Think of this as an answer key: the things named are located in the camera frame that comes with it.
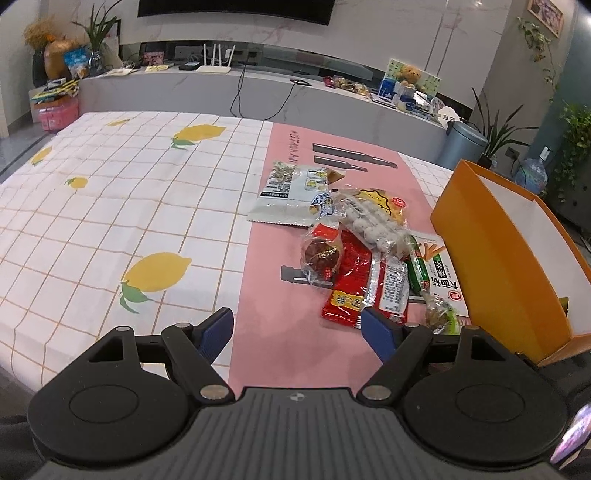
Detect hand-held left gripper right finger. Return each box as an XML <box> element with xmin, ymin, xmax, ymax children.
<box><xmin>356</xmin><ymin>308</ymin><xmax>522</xmax><ymax>402</ymax></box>

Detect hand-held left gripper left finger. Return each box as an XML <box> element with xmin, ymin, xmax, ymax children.
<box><xmin>87</xmin><ymin>307</ymin><xmax>235</xmax><ymax>402</ymax></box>

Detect red packet with white label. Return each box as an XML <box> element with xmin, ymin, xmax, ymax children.
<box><xmin>369</xmin><ymin>254</ymin><xmax>411</xmax><ymax>324</ymax></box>

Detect red packet with yellow label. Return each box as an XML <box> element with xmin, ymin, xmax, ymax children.
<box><xmin>321</xmin><ymin>224</ymin><xmax>375</xmax><ymax>329</ymax></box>

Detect green brown clear snack packet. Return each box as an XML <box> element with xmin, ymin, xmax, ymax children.
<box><xmin>422</xmin><ymin>291</ymin><xmax>462</xmax><ymax>335</ymax></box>

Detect green sausage stick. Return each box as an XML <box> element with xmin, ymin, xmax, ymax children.
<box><xmin>405</xmin><ymin>235</ymin><xmax>428</xmax><ymax>296</ymax></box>

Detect white green snack packet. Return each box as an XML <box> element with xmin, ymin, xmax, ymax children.
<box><xmin>409</xmin><ymin>233</ymin><xmax>469</xmax><ymax>324</ymax></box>

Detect brown pastry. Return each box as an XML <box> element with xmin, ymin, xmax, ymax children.
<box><xmin>300</xmin><ymin>226</ymin><xmax>345</xmax><ymax>289</ymax></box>

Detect clear bag of white balls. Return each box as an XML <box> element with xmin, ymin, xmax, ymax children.
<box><xmin>332</xmin><ymin>187</ymin><xmax>411</xmax><ymax>254</ymax></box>

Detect orange cardboard box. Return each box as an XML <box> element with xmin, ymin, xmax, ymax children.
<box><xmin>430</xmin><ymin>159</ymin><xmax>591</xmax><ymax>367</ymax></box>

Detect yellow snack packet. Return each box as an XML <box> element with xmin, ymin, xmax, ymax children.
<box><xmin>355</xmin><ymin>187</ymin><xmax>409</xmax><ymax>227</ymax></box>

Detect grey seed snack packet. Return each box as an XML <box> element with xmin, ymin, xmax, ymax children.
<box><xmin>247</xmin><ymin>160</ymin><xmax>340</xmax><ymax>228</ymax></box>

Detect pile of small snacks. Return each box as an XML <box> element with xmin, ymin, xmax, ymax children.
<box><xmin>323</xmin><ymin>74</ymin><xmax>372</xmax><ymax>97</ymax></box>

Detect pink table mat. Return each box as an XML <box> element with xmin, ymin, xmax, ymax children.
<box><xmin>228</xmin><ymin>122</ymin><xmax>462</xmax><ymax>393</ymax></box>

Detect lemon print tablecloth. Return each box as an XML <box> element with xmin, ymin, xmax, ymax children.
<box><xmin>0</xmin><ymin>111</ymin><xmax>458</xmax><ymax>398</ymax></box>

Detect grey trash can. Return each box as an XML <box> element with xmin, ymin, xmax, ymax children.
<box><xmin>436</xmin><ymin>121</ymin><xmax>489</xmax><ymax>169</ymax></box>

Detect blue water jug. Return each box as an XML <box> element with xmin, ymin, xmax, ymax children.
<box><xmin>515</xmin><ymin>147</ymin><xmax>552</xmax><ymax>195</ymax></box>

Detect blue white tub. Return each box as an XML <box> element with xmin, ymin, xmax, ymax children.
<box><xmin>394</xmin><ymin>88</ymin><xmax>419</xmax><ymax>114</ymax></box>

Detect tall potted leaf plant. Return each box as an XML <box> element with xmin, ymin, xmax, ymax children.
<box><xmin>471</xmin><ymin>88</ymin><xmax>539</xmax><ymax>169</ymax></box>

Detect grey marble tv bench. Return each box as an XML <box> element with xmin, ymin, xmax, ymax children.
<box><xmin>76</xmin><ymin>41</ymin><xmax>455</xmax><ymax>162</ymax></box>

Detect green picture board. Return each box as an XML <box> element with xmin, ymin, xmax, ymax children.
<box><xmin>383</xmin><ymin>58</ymin><xmax>441</xmax><ymax>100</ymax></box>

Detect white router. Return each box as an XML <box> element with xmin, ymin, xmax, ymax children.
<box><xmin>196</xmin><ymin>42</ymin><xmax>238</xmax><ymax>72</ymax></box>

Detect pink storage box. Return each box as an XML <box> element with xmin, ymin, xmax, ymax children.
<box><xmin>37</xmin><ymin>99</ymin><xmax>80</xmax><ymax>132</ymax></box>

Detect bushy green plant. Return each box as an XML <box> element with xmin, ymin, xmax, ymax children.
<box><xmin>554</xmin><ymin>102</ymin><xmax>591</xmax><ymax>204</ymax></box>

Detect yellow black bags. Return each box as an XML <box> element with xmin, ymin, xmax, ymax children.
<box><xmin>30</xmin><ymin>78</ymin><xmax>81</xmax><ymax>104</ymax></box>

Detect blue snack bag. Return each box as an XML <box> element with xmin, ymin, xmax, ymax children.
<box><xmin>62</xmin><ymin>46</ymin><xmax>90</xmax><ymax>79</ymax></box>

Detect potted grass plant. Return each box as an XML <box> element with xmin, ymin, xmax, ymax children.
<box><xmin>71</xmin><ymin>2</ymin><xmax>123</xmax><ymax>77</ymax></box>

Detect black television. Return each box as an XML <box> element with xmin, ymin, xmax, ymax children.
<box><xmin>137</xmin><ymin>0</ymin><xmax>335</xmax><ymax>26</ymax></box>

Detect hanging vine plant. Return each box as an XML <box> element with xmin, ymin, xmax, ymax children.
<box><xmin>517</xmin><ymin>16</ymin><xmax>561</xmax><ymax>107</ymax></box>

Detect dried flower bunch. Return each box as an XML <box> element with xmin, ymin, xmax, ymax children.
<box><xmin>23</xmin><ymin>16</ymin><xmax>58</xmax><ymax>51</ymax></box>

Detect black cable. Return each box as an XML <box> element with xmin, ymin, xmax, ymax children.
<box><xmin>230</xmin><ymin>65</ymin><xmax>301</xmax><ymax>121</ymax></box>

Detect framed wall picture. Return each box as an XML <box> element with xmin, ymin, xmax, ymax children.
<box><xmin>526</xmin><ymin>0</ymin><xmax>565</xmax><ymax>38</ymax></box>

